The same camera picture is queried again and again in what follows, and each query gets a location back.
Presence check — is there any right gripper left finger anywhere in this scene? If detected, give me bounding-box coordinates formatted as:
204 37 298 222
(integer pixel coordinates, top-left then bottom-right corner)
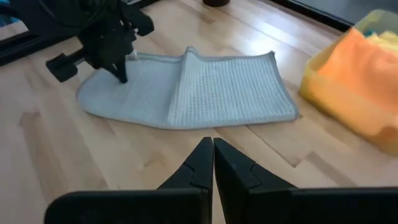
43 136 215 224

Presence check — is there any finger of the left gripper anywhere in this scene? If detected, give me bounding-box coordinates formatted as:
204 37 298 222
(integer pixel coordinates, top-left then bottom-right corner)
104 63 119 77
114 58 129 85

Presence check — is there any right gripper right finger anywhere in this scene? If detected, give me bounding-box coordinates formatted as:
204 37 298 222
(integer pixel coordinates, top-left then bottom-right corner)
213 138 398 224

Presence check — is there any grey microfiber towel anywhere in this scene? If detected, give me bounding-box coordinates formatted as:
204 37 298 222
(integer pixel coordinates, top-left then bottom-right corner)
76 45 300 131

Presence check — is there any orange microfiber towel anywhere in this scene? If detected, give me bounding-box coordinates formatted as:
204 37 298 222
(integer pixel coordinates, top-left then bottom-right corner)
316 27 398 138

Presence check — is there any yellow microfiber towel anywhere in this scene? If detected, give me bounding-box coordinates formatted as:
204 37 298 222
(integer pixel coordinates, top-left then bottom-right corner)
366 30 398 52

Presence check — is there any yellow-green plastic bin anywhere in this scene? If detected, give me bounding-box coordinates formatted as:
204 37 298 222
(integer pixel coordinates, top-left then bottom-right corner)
298 8 398 156

